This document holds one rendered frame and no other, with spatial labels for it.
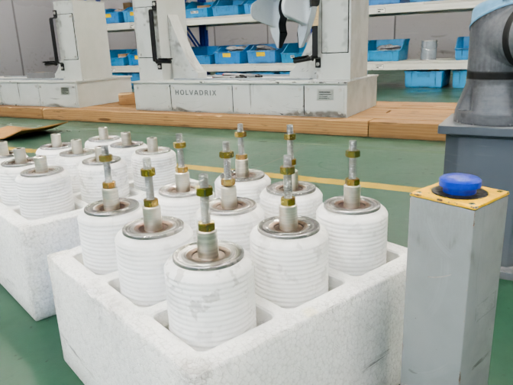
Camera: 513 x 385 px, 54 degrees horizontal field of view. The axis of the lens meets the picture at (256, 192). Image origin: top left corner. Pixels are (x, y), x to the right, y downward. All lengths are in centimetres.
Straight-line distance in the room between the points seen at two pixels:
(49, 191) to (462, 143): 78
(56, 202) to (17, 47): 706
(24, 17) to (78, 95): 442
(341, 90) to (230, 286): 223
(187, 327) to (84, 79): 338
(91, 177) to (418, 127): 180
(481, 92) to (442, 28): 793
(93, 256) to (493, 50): 78
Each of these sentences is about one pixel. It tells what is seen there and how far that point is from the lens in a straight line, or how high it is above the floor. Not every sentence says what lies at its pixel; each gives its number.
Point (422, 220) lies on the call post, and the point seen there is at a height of 29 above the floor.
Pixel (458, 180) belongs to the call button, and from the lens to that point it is 53.
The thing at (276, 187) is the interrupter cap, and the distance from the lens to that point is 77.
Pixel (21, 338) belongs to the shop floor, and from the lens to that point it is 98.
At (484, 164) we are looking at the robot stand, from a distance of 107.
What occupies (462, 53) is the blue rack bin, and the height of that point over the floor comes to 31.
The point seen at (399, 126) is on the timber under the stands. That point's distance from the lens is 254.
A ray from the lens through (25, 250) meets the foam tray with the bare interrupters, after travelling 96.
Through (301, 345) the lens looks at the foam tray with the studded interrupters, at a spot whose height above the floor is 15.
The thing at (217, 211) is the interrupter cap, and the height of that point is 25.
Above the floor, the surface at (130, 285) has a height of 20.
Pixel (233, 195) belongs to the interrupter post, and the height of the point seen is 27.
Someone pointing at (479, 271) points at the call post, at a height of 24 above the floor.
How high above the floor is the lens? 46
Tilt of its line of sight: 16 degrees down
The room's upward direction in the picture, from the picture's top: 2 degrees counter-clockwise
